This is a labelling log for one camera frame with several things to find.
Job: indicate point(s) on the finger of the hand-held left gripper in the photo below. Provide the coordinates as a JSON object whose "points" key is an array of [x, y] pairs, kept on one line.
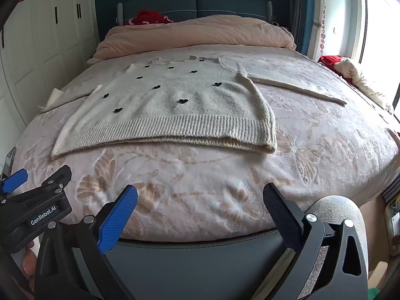
{"points": [[14, 179], [54, 179]]}

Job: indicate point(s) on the beige bedside cabinet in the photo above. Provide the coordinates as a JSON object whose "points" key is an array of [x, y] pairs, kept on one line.
{"points": [[392, 215]]}

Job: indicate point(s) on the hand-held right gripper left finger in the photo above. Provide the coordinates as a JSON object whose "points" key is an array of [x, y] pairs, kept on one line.
{"points": [[118, 218]]}

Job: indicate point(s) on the person's left hand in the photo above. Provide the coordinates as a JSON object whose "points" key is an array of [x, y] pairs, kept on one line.
{"points": [[28, 265]]}

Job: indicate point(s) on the window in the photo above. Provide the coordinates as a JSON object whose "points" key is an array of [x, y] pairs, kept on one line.
{"points": [[381, 31]]}

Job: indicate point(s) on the white curtain with red flowers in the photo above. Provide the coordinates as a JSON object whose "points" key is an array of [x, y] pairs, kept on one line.
{"points": [[323, 15]]}

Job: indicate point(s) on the pink floral printed blanket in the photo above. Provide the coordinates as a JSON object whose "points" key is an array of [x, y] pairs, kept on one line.
{"points": [[203, 187]]}

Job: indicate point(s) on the dark grey bed frame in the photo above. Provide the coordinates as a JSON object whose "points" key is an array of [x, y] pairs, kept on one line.
{"points": [[193, 265]]}

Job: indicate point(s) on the white fluffy towel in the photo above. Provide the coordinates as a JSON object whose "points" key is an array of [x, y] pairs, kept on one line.
{"points": [[175, 100]]}

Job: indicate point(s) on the pink duvet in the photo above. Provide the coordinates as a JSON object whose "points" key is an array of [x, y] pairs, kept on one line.
{"points": [[193, 34]]}

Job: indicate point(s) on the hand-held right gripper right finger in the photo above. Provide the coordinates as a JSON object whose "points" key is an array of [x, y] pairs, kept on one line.
{"points": [[281, 218]]}

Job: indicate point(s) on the grey curtain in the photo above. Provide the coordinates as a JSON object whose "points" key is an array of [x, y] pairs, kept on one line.
{"points": [[297, 9]]}

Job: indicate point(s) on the plain red cloth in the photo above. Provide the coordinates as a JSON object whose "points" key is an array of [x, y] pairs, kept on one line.
{"points": [[329, 60]]}

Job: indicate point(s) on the white wardrobe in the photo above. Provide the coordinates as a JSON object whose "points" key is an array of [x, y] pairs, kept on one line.
{"points": [[47, 43]]}

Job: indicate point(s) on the teal padded headboard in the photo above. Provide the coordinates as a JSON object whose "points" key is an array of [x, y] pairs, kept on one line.
{"points": [[218, 3]]}

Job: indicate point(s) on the red cloth with white print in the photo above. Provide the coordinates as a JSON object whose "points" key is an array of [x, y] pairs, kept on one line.
{"points": [[150, 17]]}

